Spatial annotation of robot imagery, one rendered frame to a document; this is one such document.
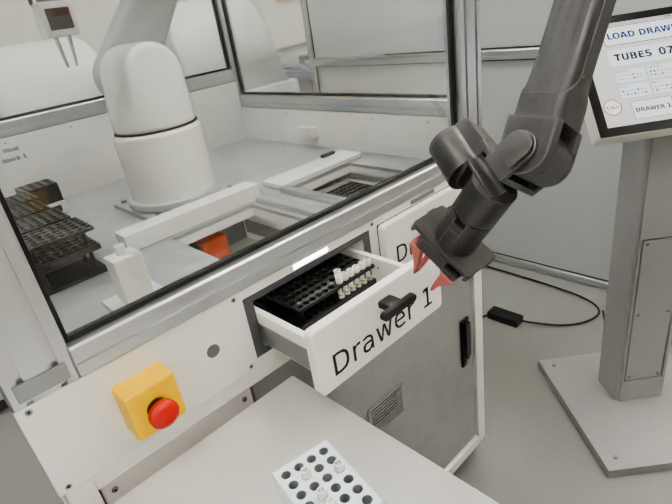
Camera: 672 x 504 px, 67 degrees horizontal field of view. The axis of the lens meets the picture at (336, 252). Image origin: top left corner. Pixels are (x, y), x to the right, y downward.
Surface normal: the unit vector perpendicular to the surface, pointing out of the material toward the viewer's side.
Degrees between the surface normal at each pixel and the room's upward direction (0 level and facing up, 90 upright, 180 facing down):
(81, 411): 90
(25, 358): 90
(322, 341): 90
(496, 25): 90
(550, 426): 0
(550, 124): 59
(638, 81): 50
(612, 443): 3
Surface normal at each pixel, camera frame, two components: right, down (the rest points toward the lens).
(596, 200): -0.72, 0.40
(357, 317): 0.69, 0.22
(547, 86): -0.59, -0.36
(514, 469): -0.14, -0.89
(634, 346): 0.04, 0.44
